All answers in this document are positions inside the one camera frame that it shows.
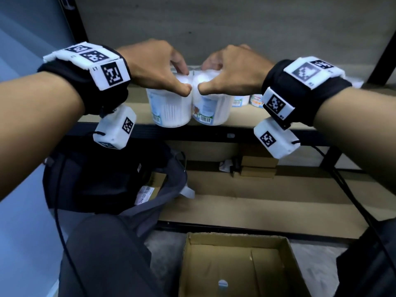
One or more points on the brown carton with white label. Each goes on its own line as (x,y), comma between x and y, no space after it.
(145,193)

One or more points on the cardboard box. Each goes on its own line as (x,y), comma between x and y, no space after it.
(235,262)

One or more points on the cotton bud tub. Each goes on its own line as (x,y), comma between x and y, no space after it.
(213,109)
(170,111)

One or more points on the black metal wooden shelf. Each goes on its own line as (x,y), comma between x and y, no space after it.
(263,213)

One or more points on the person's left forearm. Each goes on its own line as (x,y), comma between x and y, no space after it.
(31,126)

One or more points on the person's right hand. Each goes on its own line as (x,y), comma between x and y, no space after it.
(241,74)

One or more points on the white crumpled paper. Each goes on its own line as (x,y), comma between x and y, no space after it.
(226,166)

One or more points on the group of cotton bud tubs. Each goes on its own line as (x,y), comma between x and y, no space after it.
(241,101)

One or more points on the dark grey plastic bag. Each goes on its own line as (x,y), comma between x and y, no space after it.
(92,182)

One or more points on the person's left hand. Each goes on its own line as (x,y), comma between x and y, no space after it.
(151,64)

